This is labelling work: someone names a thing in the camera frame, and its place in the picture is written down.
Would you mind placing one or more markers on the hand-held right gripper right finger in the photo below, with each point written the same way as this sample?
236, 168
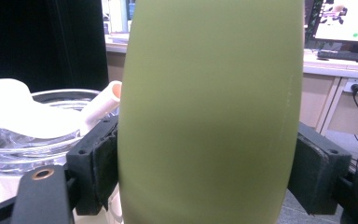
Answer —
317, 174

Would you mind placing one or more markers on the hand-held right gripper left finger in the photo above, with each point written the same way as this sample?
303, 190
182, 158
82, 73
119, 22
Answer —
88, 161

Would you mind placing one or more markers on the green bottle with white cap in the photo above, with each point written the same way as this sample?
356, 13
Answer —
211, 112

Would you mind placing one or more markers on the black keyboard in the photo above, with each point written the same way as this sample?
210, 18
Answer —
346, 56

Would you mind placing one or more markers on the black curtain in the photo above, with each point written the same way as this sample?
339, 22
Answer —
40, 40

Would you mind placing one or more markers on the computer monitor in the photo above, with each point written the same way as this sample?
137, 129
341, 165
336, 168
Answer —
345, 20

